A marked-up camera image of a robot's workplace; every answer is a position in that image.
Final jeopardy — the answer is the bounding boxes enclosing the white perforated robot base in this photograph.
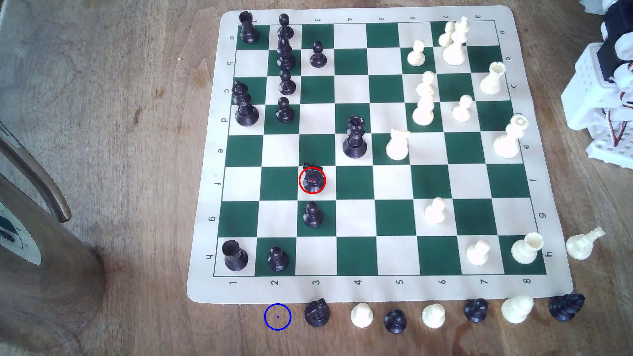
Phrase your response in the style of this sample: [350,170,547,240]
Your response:
[586,124,633,170]

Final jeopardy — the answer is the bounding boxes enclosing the black bishop chess piece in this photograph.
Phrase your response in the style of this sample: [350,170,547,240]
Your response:
[276,37,296,70]
[548,293,586,322]

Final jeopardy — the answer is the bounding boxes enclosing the black queen chess piece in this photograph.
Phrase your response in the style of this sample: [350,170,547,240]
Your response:
[342,115,369,159]

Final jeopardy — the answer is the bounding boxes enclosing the black king chess piece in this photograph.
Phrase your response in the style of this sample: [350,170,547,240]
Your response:
[232,80,260,127]

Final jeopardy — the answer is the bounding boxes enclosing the white knight chess piece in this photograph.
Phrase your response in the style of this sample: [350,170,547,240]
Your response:
[385,128,411,162]
[501,295,535,325]

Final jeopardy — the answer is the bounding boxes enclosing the white rook chess piece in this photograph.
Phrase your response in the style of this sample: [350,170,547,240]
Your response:
[479,61,507,96]
[511,232,545,265]

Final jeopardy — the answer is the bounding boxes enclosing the black pawn chess piece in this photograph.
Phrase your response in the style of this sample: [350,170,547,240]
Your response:
[277,13,295,40]
[275,97,295,124]
[278,69,297,96]
[310,41,328,68]
[463,298,489,324]
[267,246,289,272]
[303,201,324,228]
[384,310,407,334]

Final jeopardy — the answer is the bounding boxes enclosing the white queen chess piece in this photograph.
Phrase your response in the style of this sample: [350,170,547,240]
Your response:
[493,114,529,159]

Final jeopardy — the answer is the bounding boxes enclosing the brown wooden chair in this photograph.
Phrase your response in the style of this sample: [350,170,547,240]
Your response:
[0,121,107,353]

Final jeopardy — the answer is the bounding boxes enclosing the red white black servo wires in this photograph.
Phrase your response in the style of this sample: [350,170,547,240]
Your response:
[605,89,633,147]

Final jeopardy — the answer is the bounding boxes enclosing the black rook chess piece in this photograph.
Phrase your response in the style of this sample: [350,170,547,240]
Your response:
[222,240,249,272]
[238,11,260,44]

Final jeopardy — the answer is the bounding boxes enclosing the green and cream chess mat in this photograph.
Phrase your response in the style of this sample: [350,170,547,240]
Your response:
[186,5,574,305]

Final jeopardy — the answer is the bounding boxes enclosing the black knight chess piece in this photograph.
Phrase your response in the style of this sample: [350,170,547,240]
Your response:
[300,163,326,194]
[304,298,331,328]

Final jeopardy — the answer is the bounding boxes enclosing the white king chess piece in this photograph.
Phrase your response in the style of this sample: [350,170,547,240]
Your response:
[442,16,470,66]

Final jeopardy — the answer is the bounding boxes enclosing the white bishop chess piece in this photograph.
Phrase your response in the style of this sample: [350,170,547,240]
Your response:
[412,91,436,126]
[566,226,606,261]

